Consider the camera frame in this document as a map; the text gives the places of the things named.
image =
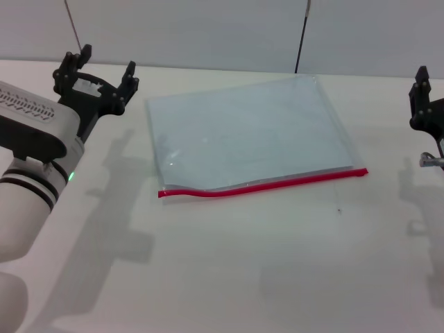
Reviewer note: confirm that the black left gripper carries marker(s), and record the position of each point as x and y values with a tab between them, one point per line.
93	100

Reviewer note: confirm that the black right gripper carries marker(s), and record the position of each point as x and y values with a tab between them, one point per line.
440	125

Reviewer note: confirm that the clear bag with red zipper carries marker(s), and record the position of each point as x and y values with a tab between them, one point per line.
243	138

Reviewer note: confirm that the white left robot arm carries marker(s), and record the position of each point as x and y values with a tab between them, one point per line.
24	208

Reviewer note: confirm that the thin grey rod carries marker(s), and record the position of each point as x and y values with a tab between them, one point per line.
73	21

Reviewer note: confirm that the thin black rod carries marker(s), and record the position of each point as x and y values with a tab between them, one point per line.
302	34

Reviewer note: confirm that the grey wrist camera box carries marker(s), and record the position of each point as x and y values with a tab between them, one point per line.
31	121

